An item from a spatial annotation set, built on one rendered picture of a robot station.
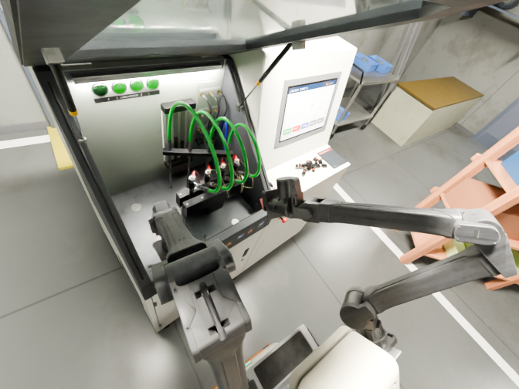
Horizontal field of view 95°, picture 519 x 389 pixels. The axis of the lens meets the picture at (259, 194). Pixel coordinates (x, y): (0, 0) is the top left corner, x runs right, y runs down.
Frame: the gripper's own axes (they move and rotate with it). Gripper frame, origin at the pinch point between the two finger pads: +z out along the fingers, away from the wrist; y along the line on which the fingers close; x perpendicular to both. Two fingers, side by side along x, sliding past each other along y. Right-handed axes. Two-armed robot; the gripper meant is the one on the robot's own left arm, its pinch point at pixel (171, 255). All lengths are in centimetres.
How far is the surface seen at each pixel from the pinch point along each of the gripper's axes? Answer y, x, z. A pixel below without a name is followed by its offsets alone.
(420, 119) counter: -412, -25, 53
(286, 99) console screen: -73, -29, -32
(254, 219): -42.3, 0.6, 8.7
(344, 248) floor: -161, 39, 103
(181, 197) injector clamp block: -17.9, -25.4, 5.7
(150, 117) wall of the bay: -18, -52, -19
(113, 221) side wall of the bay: 11.8, -16.9, -9.0
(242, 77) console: -57, -44, -37
